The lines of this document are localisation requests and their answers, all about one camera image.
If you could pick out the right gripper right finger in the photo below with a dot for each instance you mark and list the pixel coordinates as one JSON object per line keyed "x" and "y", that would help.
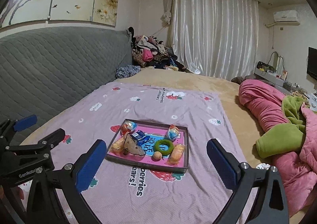
{"x": 270, "y": 204}

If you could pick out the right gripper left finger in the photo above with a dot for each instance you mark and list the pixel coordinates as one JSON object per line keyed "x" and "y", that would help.
{"x": 44, "y": 205}

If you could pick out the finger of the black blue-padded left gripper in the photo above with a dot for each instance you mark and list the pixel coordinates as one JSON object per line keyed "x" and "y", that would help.
{"x": 43, "y": 146}
{"x": 10, "y": 127}

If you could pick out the blue cookie packet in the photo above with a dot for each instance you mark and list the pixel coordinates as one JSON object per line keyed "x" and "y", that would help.
{"x": 140, "y": 137}

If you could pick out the small tan wooden ball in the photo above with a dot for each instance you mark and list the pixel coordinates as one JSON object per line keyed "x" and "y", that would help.
{"x": 157, "y": 155}

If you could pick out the pink quilt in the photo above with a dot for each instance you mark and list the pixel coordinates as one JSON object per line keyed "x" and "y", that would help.
{"x": 297, "y": 169}

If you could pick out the orange wrapped biscuit pack left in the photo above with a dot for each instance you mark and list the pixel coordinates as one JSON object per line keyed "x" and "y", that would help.
{"x": 117, "y": 146}

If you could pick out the orange wrapped biscuit pack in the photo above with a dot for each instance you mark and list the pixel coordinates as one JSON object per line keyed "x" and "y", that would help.
{"x": 117, "y": 146}
{"x": 176, "y": 154}

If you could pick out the grey quilted headboard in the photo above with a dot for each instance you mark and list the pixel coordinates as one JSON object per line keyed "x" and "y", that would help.
{"x": 45, "y": 71}

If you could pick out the green fleece blanket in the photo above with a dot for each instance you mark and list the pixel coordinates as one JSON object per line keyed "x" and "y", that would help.
{"x": 285, "y": 137}

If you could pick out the red blue wrapped candy ball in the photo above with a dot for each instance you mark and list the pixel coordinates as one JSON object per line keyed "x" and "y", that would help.
{"x": 128, "y": 127}

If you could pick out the pink strawberry print blanket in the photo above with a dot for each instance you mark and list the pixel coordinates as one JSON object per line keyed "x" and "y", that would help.
{"x": 148, "y": 114}

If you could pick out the shallow dark cardboard tray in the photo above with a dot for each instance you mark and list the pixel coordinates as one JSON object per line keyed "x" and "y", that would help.
{"x": 158, "y": 141}

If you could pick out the blue patterned folded cloth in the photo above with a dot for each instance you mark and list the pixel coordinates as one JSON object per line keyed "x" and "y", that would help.
{"x": 127, "y": 71}

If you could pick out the orange wrapped biscuit pack right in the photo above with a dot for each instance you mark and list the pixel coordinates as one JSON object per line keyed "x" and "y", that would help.
{"x": 176, "y": 154}

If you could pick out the blue white wrapped candy ball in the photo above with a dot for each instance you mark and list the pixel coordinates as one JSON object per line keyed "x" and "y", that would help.
{"x": 173, "y": 133}

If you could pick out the white cluttered side cabinet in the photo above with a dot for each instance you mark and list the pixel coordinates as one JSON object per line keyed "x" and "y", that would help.
{"x": 274, "y": 72}

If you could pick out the pile of clothes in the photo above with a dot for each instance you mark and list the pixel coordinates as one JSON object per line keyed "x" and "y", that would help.
{"x": 149, "y": 52}

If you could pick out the white silky curtain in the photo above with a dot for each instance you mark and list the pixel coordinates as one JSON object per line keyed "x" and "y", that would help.
{"x": 215, "y": 38}

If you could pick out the black wall television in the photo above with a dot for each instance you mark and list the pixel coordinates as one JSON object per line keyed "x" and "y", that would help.
{"x": 312, "y": 63}

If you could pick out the white wall air conditioner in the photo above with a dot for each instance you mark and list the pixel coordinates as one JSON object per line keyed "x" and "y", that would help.
{"x": 285, "y": 17}

